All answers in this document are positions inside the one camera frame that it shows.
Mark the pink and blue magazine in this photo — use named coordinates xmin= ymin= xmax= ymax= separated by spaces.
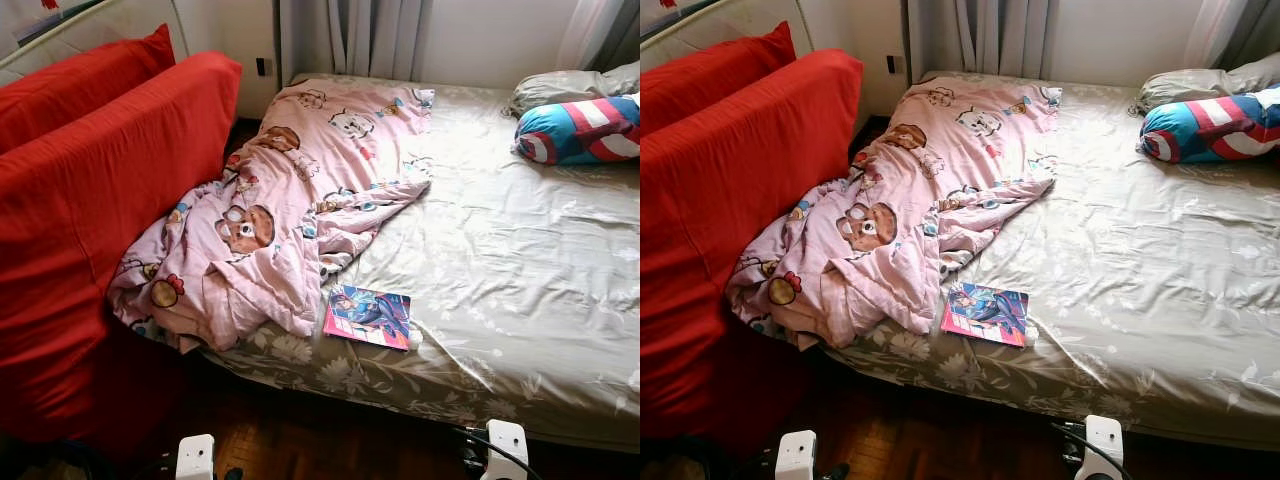
xmin=940 ymin=281 xmax=1031 ymax=348
xmin=322 ymin=284 xmax=413 ymax=351

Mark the pink cartoon print blanket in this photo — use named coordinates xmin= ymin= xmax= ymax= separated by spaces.
xmin=725 ymin=75 xmax=1063 ymax=351
xmin=107 ymin=78 xmax=437 ymax=353

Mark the red fabric cushion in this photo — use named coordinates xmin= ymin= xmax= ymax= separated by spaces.
xmin=0 ymin=52 xmax=243 ymax=456
xmin=0 ymin=24 xmax=177 ymax=151
xmin=640 ymin=48 xmax=864 ymax=441
xmin=640 ymin=21 xmax=798 ymax=136

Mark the bed with beige floral sheet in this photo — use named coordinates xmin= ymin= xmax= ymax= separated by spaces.
xmin=200 ymin=72 xmax=641 ymax=453
xmin=820 ymin=70 xmax=1280 ymax=453

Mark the blue red white bolster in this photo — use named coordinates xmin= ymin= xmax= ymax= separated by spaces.
xmin=1137 ymin=87 xmax=1280 ymax=164
xmin=512 ymin=93 xmax=641 ymax=166

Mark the grey curtain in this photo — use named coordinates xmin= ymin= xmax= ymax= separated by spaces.
xmin=1183 ymin=0 xmax=1280 ymax=71
xmin=557 ymin=0 xmax=641 ymax=73
xmin=905 ymin=0 xmax=1056 ymax=83
xmin=280 ymin=0 xmax=433 ymax=86

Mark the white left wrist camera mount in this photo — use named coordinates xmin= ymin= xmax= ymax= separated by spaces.
xmin=775 ymin=430 xmax=818 ymax=480
xmin=175 ymin=434 xmax=216 ymax=480

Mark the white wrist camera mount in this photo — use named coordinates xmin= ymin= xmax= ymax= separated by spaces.
xmin=486 ymin=419 xmax=529 ymax=480
xmin=775 ymin=430 xmax=818 ymax=480
xmin=175 ymin=434 xmax=216 ymax=480
xmin=1084 ymin=415 xmax=1126 ymax=480

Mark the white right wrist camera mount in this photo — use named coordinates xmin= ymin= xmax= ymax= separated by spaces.
xmin=1084 ymin=415 xmax=1126 ymax=480
xmin=486 ymin=419 xmax=529 ymax=480

